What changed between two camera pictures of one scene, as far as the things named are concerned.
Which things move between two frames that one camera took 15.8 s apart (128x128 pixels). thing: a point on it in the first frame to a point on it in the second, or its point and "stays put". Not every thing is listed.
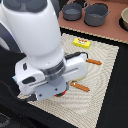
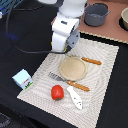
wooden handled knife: (94, 61) stays put
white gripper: (40, 83) to (64, 33)
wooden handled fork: (84, 88) stays put
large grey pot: (95, 14) stays put
